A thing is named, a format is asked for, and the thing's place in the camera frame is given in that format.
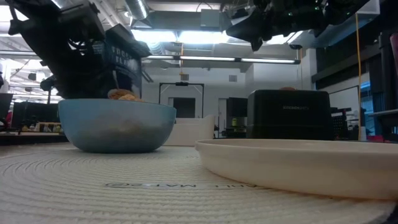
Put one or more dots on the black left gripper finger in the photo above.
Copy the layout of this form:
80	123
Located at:
127	39

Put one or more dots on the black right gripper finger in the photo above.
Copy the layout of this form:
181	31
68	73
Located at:
256	43

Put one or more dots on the blue frosted flakes cereal box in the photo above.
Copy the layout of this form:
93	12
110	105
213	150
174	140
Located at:
124	71

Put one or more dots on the golden cereal flakes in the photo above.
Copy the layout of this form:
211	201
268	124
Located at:
124	94

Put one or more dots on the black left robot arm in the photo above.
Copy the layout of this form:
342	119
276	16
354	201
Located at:
43	46

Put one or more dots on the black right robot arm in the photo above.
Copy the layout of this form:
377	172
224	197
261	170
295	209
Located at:
335	11

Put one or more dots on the long ceiling light fixture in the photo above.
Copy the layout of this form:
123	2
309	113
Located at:
217	58

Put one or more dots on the black two-slot toaster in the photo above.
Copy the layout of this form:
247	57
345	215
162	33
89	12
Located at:
289	115

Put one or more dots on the blue plastic bowl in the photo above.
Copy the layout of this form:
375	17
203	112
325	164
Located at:
116	126

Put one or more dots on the cream round plate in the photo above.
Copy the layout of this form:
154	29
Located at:
295	165

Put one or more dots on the round white woven placemat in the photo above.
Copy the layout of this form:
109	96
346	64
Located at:
93	193

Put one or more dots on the silver ventilation duct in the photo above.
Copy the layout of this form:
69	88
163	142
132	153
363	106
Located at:
136	8

